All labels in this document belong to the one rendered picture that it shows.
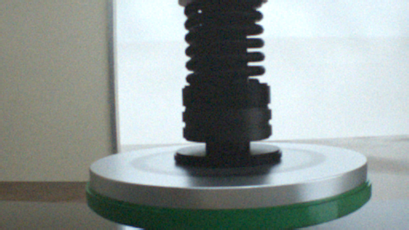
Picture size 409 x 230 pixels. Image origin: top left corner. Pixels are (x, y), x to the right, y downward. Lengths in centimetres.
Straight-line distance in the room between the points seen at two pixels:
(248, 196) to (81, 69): 498
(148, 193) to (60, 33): 507
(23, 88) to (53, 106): 43
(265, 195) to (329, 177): 4
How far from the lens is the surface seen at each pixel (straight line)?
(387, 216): 41
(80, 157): 526
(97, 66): 516
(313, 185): 27
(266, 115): 34
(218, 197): 26
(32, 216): 45
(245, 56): 33
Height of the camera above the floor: 98
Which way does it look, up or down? 3 degrees down
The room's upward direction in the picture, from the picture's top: 2 degrees counter-clockwise
